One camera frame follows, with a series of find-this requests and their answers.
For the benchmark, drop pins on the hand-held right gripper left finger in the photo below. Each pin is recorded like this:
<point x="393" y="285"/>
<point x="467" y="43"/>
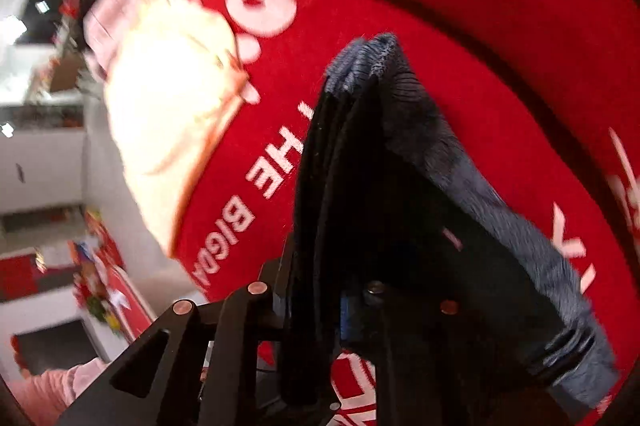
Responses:
<point x="280" y="301"/>

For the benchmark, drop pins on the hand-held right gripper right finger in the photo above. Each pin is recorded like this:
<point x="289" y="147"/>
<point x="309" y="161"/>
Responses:
<point x="347" y="318"/>

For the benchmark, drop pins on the black pants with grey lining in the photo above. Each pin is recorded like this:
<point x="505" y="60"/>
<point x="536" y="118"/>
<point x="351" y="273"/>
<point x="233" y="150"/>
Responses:
<point x="380" y="186"/>

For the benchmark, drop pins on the person's left forearm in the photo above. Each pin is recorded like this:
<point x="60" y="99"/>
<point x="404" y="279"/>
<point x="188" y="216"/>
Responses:
<point x="45" y="388"/>

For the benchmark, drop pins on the red festive decoration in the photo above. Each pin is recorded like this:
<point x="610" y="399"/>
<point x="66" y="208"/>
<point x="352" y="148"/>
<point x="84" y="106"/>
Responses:
<point x="100" y="286"/>

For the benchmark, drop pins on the white folded cloth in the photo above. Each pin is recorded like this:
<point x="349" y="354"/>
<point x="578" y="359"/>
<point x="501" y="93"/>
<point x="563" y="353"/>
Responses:
<point x="165" y="121"/>

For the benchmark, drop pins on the red printed blanket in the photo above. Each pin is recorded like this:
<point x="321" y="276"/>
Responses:
<point x="475" y="56"/>

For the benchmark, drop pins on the pale pink cloth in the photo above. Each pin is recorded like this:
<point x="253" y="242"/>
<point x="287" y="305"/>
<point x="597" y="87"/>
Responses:
<point x="117" y="13"/>

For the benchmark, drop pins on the dark window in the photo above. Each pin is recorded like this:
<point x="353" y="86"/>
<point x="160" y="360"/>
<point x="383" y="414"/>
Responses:
<point x="42" y="13"/>

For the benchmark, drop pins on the red wall panel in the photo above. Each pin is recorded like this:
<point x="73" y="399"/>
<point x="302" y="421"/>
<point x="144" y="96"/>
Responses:
<point x="20" y="276"/>

